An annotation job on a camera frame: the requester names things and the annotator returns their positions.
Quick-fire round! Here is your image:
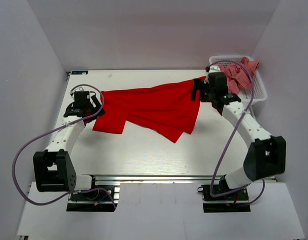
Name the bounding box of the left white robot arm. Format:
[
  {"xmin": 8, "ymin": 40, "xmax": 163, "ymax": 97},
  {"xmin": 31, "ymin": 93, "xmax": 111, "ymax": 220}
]
[{"xmin": 33, "ymin": 91, "xmax": 105, "ymax": 200}]

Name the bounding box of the red t-shirt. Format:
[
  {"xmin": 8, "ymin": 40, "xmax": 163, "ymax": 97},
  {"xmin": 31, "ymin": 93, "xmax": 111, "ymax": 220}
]
[{"xmin": 93, "ymin": 79, "xmax": 200, "ymax": 143}]

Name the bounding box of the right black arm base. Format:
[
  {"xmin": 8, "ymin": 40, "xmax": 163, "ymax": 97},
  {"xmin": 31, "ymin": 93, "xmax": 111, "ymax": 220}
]
[{"xmin": 197, "ymin": 184, "xmax": 251, "ymax": 214}]

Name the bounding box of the pink t-shirt in basket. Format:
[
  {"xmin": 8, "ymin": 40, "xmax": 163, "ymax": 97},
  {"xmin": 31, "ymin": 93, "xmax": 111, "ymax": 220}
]
[{"xmin": 218, "ymin": 57, "xmax": 259, "ymax": 95}]

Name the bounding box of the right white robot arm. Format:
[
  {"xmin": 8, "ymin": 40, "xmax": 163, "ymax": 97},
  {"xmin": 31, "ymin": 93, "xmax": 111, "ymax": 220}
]
[{"xmin": 191, "ymin": 72, "xmax": 287, "ymax": 200}]

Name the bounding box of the aluminium table rail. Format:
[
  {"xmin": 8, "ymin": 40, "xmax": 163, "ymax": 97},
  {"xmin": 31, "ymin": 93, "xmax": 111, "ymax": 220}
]
[{"xmin": 37, "ymin": 159, "xmax": 277, "ymax": 183}]

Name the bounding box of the white plastic basket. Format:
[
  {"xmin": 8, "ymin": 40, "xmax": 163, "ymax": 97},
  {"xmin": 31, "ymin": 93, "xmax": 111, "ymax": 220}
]
[{"xmin": 209, "ymin": 55, "xmax": 267, "ymax": 105}]

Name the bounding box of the blue label sticker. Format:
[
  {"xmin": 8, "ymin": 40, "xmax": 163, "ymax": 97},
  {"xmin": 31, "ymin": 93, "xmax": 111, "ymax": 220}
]
[{"xmin": 71, "ymin": 70, "xmax": 88, "ymax": 75}]

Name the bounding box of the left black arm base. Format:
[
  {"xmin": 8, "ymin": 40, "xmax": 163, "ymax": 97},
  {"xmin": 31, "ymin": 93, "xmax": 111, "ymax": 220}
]
[{"xmin": 66, "ymin": 175, "xmax": 120, "ymax": 213}]

